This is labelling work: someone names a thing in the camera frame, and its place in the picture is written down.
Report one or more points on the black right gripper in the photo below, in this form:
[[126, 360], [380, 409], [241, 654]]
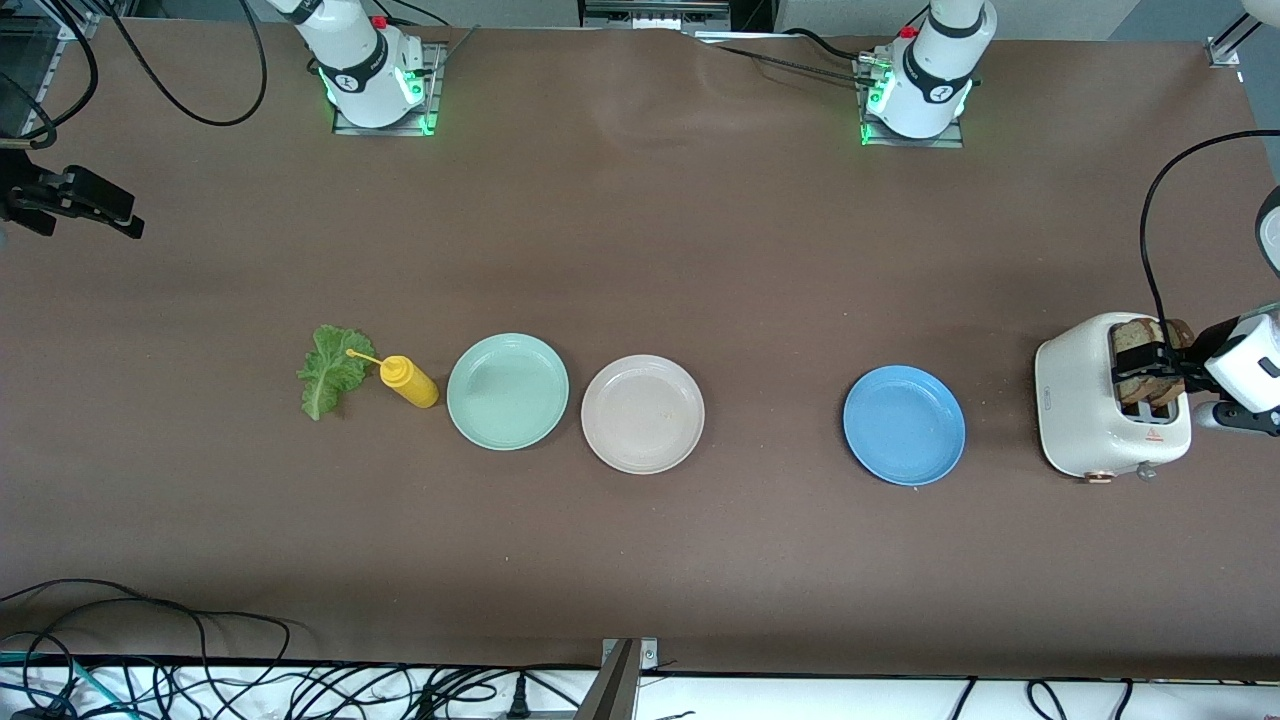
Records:
[[22, 190]]

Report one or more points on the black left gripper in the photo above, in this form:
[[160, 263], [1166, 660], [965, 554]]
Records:
[[1197, 343]]

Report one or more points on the brown bread slice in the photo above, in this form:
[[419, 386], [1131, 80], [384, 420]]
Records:
[[1180, 333], [1135, 332]]

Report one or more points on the green lettuce leaf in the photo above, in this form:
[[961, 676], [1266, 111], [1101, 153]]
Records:
[[325, 375]]

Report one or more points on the yellow mustard squeeze bottle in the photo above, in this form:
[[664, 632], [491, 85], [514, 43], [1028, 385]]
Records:
[[410, 382]]

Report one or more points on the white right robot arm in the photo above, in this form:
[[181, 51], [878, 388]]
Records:
[[360, 60]]

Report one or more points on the blue plate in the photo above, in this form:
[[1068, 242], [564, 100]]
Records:
[[904, 425]]

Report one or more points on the mint green plate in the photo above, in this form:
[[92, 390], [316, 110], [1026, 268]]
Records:
[[507, 392]]

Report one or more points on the beige plate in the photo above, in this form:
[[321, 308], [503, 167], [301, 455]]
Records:
[[642, 414]]

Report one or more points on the white toaster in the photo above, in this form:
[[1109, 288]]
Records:
[[1075, 400]]

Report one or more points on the aluminium profile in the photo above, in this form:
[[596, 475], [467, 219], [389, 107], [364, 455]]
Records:
[[1225, 48]]

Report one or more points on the white side bench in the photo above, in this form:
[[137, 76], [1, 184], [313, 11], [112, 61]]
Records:
[[800, 700]]

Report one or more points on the black power plug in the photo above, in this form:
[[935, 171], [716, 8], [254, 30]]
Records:
[[518, 705]]

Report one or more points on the aluminium frame rail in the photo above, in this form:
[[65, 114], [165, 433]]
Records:
[[78, 25]]

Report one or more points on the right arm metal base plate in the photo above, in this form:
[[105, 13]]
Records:
[[385, 131]]

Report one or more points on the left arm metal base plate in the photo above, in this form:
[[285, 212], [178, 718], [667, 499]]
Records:
[[915, 142]]

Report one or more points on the grey metal frame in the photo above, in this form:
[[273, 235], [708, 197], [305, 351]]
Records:
[[655, 12]]

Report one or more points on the grey metal bracket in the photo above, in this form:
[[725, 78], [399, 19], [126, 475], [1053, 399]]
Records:
[[620, 690]]

